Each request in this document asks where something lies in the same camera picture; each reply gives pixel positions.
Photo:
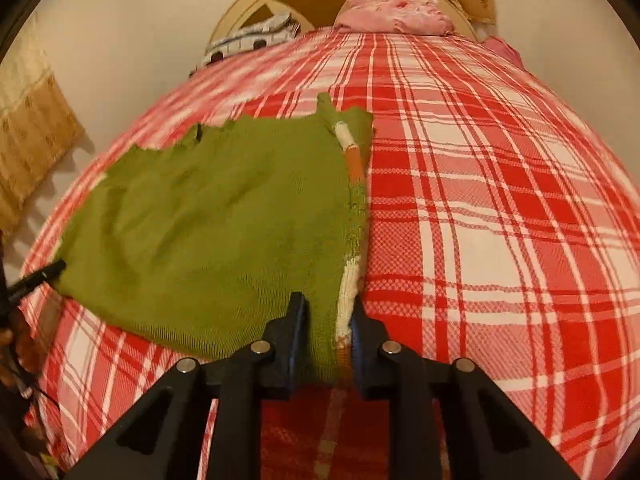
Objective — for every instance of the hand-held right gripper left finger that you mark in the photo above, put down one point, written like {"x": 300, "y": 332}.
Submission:
{"x": 298, "y": 320}

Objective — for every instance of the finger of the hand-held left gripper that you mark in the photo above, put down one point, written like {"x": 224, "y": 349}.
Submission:
{"x": 40, "y": 277}

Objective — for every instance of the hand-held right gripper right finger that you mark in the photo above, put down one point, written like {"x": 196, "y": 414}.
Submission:
{"x": 356, "y": 327}

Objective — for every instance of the green orange striped knit sweater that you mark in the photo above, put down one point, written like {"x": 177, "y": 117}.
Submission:
{"x": 215, "y": 220}

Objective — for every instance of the large beige floral curtain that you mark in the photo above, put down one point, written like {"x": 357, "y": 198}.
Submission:
{"x": 30, "y": 125}

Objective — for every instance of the bed with red plaid sheet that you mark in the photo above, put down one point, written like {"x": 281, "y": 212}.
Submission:
{"x": 500, "y": 200}

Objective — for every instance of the grey white folded cloth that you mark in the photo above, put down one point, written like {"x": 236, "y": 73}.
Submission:
{"x": 255, "y": 35}

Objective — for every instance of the pink cloth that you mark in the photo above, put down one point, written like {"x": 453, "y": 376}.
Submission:
{"x": 502, "y": 50}

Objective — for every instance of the pink crumpled blanket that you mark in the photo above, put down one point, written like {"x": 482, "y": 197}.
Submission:
{"x": 400, "y": 15}

